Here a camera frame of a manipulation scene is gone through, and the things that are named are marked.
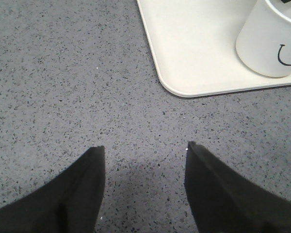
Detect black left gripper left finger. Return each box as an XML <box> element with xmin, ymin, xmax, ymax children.
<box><xmin>0</xmin><ymin>146</ymin><xmax>105</xmax><ymax>233</ymax></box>

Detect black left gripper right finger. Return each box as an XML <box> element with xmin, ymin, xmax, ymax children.
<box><xmin>184</xmin><ymin>141</ymin><xmax>291</xmax><ymax>233</ymax></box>

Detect white smiley mug black handle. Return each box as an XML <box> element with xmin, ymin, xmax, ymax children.
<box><xmin>236</xmin><ymin>0</ymin><xmax>291</xmax><ymax>77</ymax></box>

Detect cream rectangular plastic tray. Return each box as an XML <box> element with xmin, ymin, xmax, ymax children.
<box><xmin>138</xmin><ymin>0</ymin><xmax>291</xmax><ymax>98</ymax></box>

